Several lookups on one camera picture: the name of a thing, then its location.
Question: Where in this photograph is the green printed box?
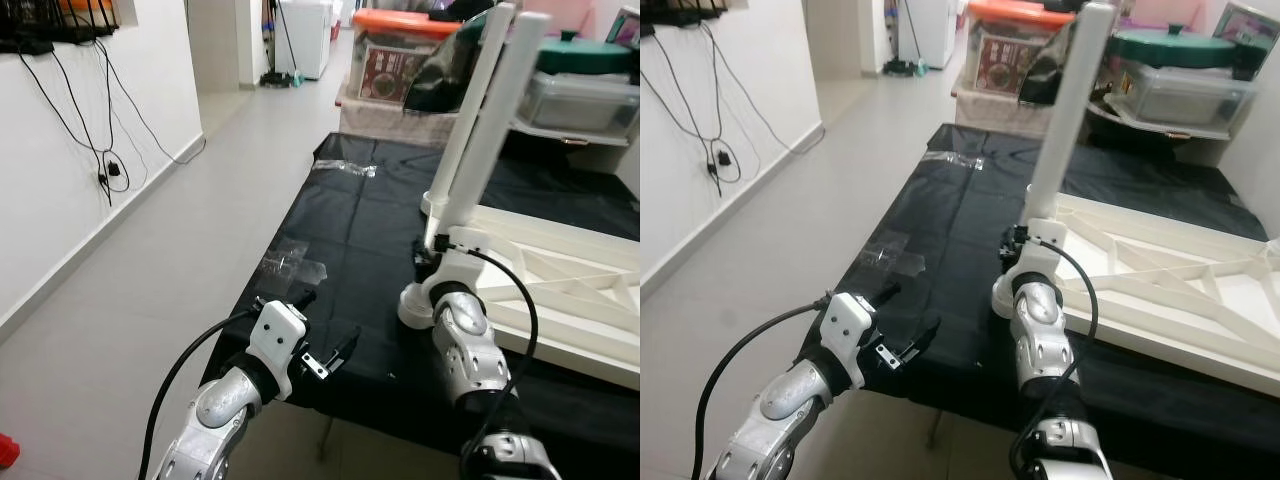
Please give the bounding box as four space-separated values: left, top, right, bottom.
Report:
1210 2 1280 56
603 8 641 53

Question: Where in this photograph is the white plastic table top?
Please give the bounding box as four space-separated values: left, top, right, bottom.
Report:
398 195 641 391
992 190 1280 399

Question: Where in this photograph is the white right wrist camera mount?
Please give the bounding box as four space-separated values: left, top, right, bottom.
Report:
425 230 489 306
1008 218 1071 293

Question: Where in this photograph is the orange lidded storage box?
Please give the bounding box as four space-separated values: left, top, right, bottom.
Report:
965 0 1076 96
350 8 466 106

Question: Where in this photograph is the beige cloth covered bench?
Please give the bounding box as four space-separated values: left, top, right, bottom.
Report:
336 92 463 146
950 88 1061 138

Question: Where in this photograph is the black wok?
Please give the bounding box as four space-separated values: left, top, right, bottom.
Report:
1080 95 1226 159

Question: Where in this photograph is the green round pot lid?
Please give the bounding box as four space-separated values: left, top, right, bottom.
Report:
1108 25 1241 71
535 30 641 76

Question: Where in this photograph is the clear plastic storage container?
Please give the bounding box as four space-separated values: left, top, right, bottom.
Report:
1118 62 1259 139
512 70 641 139

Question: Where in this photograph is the black wall shelf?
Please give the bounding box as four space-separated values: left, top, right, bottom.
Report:
0 0 123 56
640 0 727 28

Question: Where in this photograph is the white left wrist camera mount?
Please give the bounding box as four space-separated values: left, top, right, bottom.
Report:
248 300 309 401
820 292 879 389

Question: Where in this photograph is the black bag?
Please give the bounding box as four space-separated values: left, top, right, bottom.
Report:
1016 20 1079 107
403 12 489 113

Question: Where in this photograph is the black wall cable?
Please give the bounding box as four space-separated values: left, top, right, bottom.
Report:
18 48 131 208
700 22 824 156
648 28 743 198
95 38 207 166

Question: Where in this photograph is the white refrigerator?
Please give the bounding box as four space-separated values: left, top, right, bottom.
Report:
275 0 336 81
900 0 959 69

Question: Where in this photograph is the black tablecloth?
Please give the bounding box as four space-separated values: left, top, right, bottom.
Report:
798 122 1280 480
203 133 641 480

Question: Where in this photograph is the pink plastic container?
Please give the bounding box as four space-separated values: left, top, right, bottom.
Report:
520 0 606 39
1120 0 1216 31

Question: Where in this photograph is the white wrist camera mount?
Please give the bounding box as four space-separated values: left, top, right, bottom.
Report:
248 300 309 401
1008 218 1071 293
820 292 879 389
425 230 489 306

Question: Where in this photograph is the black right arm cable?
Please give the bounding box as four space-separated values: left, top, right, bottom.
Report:
1008 235 1101 479
445 243 541 479

